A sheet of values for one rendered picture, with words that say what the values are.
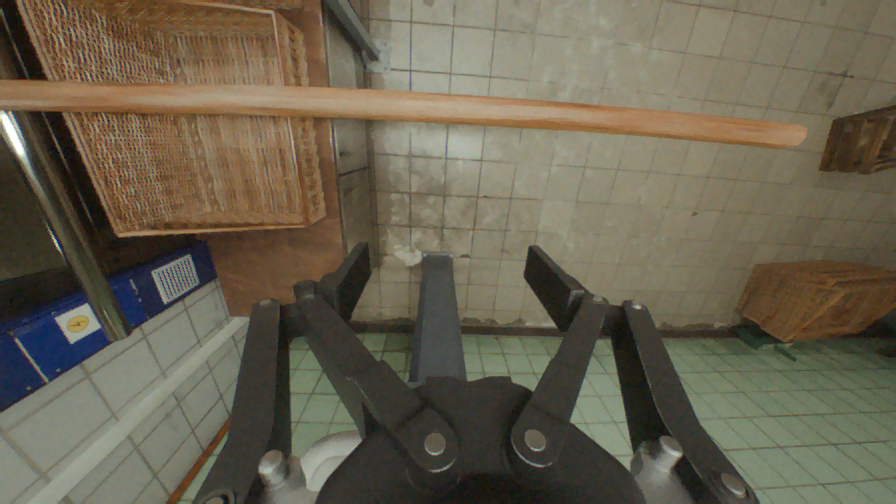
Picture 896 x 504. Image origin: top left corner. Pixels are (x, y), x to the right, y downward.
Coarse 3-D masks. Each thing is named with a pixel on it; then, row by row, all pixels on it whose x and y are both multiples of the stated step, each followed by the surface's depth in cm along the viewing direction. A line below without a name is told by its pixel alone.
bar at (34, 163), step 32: (352, 32) 92; (0, 64) 28; (384, 64) 125; (0, 128) 29; (32, 128) 31; (32, 160) 31; (32, 192) 32; (64, 192) 34; (64, 224) 34; (64, 256) 35; (96, 288) 38
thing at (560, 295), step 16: (528, 256) 21; (544, 256) 19; (528, 272) 21; (544, 272) 18; (560, 272) 16; (544, 288) 18; (560, 288) 16; (576, 288) 15; (544, 304) 18; (560, 304) 16; (576, 304) 15; (560, 320) 16
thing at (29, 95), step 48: (0, 96) 25; (48, 96) 25; (96, 96) 26; (144, 96) 26; (192, 96) 26; (240, 96) 26; (288, 96) 27; (336, 96) 27; (384, 96) 27; (432, 96) 28; (480, 96) 28; (768, 144) 31
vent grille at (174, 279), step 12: (168, 264) 82; (180, 264) 86; (192, 264) 91; (156, 276) 78; (168, 276) 82; (180, 276) 86; (192, 276) 91; (168, 288) 82; (180, 288) 86; (168, 300) 82
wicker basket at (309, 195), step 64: (64, 0) 53; (128, 0) 53; (192, 0) 55; (64, 64) 54; (128, 64) 64; (192, 64) 74; (256, 64) 75; (128, 128) 66; (192, 128) 80; (256, 128) 82; (128, 192) 68; (192, 192) 83; (256, 192) 89; (320, 192) 89
